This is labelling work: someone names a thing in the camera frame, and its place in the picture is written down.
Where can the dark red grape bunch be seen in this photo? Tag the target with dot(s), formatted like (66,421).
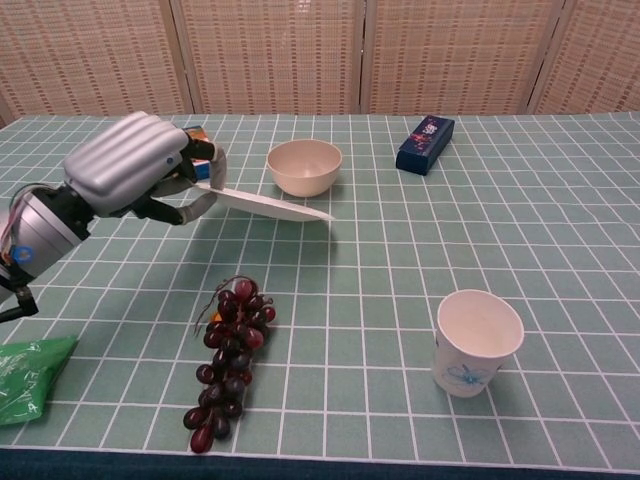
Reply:
(232,350)

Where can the green tea packet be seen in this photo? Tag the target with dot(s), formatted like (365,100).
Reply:
(25,375)

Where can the orange snack box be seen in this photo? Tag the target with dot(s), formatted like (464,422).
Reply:
(197,132)

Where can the green grid tablecloth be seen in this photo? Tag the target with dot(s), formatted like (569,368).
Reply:
(450,240)

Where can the dark blue long box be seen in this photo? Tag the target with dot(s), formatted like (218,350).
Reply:
(425,145)

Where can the bamboo folding screen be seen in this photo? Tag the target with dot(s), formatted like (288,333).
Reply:
(280,55)

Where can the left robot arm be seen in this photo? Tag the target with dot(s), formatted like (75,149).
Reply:
(40,225)

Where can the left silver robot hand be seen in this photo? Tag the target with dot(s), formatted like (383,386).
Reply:
(125,160)

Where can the beige bowl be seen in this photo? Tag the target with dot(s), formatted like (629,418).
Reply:
(304,167)

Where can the white paper cup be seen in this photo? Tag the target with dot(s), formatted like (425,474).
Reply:
(475,345)

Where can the white round plate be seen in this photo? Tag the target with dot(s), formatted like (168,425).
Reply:
(270,204)

